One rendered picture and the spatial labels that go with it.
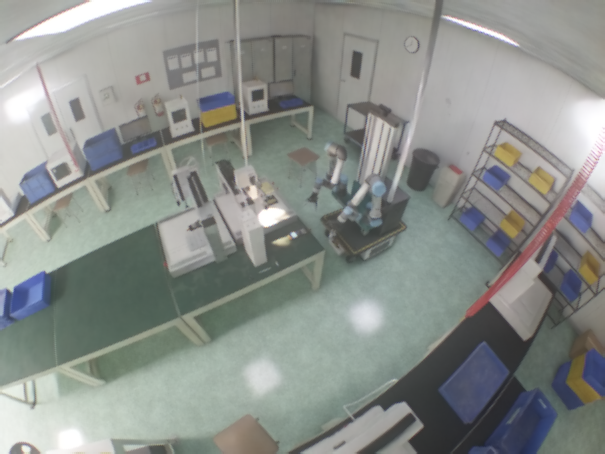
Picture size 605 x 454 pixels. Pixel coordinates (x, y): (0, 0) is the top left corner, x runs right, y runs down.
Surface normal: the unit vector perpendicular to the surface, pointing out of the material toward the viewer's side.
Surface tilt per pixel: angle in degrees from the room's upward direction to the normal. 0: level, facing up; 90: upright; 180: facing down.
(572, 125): 90
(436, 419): 0
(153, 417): 0
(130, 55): 90
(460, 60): 90
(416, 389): 0
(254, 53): 90
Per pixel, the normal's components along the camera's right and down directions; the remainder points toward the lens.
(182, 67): 0.52, 0.65
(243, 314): 0.03, -0.67
